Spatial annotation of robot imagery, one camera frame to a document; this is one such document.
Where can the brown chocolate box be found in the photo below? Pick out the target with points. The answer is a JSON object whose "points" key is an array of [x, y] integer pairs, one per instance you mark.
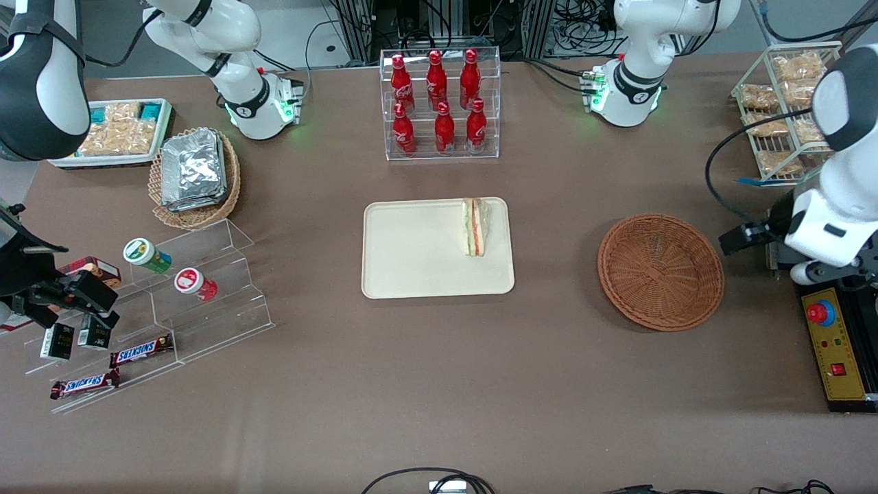
{"points": [[99, 267]]}

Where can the brown round wicker basket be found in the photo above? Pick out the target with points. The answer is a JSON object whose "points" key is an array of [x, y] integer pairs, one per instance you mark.
{"points": [[658, 274]]}

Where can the cream rectangular tray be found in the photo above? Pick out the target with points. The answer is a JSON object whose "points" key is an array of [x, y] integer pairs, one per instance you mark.
{"points": [[418, 250]]}

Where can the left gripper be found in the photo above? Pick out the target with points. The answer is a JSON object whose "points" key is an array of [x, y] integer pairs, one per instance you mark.
{"points": [[777, 219]]}

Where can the red snack can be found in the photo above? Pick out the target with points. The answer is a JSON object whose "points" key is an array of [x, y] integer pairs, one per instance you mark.
{"points": [[194, 283]]}

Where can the clear bag of fried snacks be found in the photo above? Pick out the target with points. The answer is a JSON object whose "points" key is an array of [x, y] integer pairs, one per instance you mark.
{"points": [[765, 125], [799, 94], [778, 163], [799, 67], [809, 132], [758, 97]]}

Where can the small black box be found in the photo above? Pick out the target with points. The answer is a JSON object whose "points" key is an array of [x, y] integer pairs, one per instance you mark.
{"points": [[94, 335], [57, 342]]}

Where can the clear acrylic bottle rack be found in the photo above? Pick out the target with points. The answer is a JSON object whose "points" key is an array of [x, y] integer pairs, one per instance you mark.
{"points": [[490, 68]]}

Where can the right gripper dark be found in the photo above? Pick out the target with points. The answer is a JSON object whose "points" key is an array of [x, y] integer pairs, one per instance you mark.
{"points": [[19, 266]]}

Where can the light oval wicker basket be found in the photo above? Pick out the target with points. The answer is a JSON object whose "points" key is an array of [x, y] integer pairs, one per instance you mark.
{"points": [[230, 185]]}

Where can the green snack can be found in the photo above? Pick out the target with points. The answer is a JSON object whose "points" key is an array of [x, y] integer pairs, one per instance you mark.
{"points": [[145, 255]]}

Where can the grey metal bracket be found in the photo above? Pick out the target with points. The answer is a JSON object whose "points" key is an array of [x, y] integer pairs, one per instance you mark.
{"points": [[778, 257]]}

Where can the white snack tray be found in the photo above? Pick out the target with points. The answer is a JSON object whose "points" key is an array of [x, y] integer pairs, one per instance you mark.
{"points": [[68, 162]]}

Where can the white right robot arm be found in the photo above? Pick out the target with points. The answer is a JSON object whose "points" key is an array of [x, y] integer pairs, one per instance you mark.
{"points": [[41, 75]]}

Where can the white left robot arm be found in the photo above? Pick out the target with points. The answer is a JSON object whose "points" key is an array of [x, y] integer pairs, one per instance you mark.
{"points": [[850, 103]]}

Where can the clear bags of fried snacks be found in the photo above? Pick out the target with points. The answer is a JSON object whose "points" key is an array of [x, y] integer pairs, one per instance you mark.
{"points": [[120, 134]]}

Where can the teal snack pack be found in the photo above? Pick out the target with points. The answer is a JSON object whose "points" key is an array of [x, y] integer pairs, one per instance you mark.
{"points": [[150, 110], [99, 115]]}

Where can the red emergency stop button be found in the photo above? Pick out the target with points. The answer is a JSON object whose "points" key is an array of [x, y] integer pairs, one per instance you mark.
{"points": [[820, 313]]}

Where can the red cola bottle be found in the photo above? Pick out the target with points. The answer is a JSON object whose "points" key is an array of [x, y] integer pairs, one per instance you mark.
{"points": [[435, 79], [476, 129], [444, 132], [469, 79], [403, 134], [400, 82]]}

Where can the Snickers chocolate bar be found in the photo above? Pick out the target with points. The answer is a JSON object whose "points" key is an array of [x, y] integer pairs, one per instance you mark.
{"points": [[84, 385], [140, 351]]}

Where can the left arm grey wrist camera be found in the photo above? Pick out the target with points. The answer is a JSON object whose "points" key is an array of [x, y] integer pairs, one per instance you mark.
{"points": [[830, 274]]}

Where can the clear acrylic stepped display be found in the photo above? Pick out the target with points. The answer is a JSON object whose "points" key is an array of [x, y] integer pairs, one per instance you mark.
{"points": [[219, 302]]}

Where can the silver foil pack stack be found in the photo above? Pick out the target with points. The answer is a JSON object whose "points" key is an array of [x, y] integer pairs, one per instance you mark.
{"points": [[193, 168]]}

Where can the yellow control box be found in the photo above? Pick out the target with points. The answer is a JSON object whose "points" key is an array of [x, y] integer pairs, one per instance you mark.
{"points": [[830, 370]]}

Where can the triangle sandwich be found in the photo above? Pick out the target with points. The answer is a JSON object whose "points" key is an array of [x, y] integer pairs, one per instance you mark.
{"points": [[475, 226]]}

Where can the small grey device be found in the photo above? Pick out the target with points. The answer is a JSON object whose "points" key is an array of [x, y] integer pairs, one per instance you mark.
{"points": [[447, 488]]}

